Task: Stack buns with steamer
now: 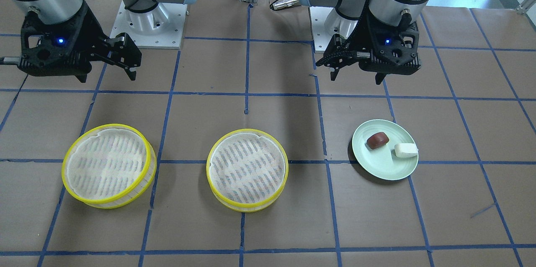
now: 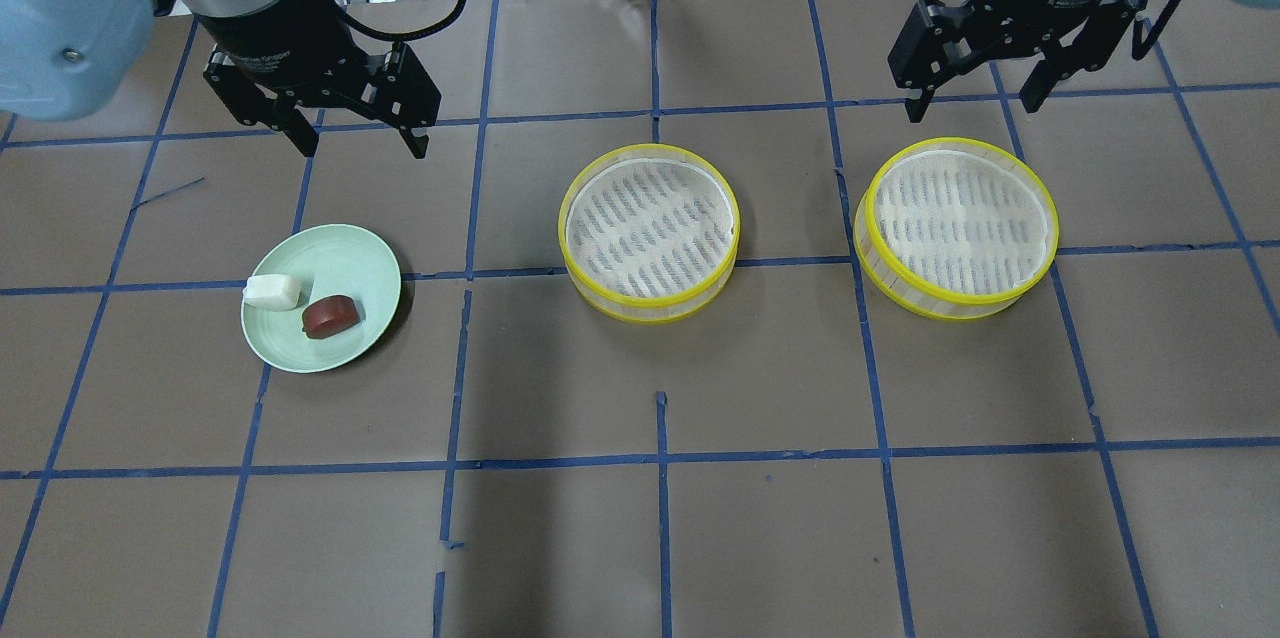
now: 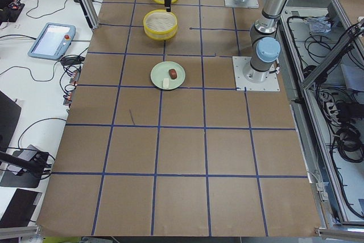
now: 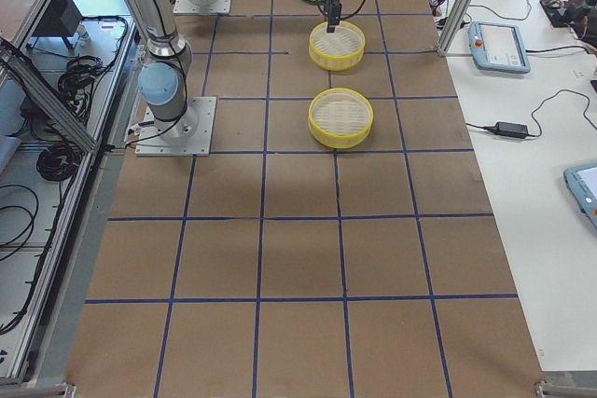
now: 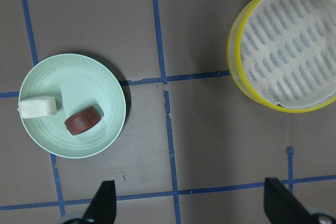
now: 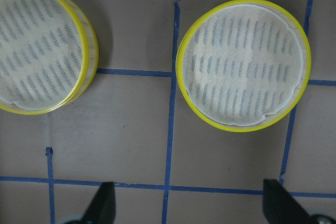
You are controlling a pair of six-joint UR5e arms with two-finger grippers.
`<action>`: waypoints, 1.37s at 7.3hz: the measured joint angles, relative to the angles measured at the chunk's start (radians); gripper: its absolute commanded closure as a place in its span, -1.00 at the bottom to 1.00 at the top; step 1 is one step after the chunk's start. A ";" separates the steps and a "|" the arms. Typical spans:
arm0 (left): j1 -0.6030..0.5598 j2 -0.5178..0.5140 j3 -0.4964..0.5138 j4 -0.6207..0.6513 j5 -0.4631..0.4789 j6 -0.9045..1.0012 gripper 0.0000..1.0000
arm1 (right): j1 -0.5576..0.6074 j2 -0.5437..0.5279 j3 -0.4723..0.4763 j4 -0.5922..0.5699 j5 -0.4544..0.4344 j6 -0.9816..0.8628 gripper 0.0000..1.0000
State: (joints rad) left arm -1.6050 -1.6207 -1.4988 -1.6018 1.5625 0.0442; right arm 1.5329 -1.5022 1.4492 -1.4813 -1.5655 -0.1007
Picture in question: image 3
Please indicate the blue teach pendant near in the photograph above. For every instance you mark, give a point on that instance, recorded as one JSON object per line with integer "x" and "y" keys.
{"x": 53, "y": 41}

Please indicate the black power adapter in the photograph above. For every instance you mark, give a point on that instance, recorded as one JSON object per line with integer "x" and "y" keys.
{"x": 72, "y": 60}

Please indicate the white bun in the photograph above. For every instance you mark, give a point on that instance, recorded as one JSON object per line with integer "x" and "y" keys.
{"x": 165, "y": 83}

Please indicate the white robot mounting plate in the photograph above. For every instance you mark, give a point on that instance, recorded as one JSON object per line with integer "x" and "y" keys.
{"x": 242, "y": 77}

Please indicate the black camera arm mount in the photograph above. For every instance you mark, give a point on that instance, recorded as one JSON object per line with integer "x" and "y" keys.
{"x": 34, "y": 164}

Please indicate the light green plate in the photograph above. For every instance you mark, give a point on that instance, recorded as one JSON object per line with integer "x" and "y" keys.
{"x": 160, "y": 71}

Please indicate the brown bun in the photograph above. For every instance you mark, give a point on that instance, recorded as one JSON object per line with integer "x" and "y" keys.
{"x": 172, "y": 73}

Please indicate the black laptop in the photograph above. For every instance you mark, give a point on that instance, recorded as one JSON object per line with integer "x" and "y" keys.
{"x": 9, "y": 117}

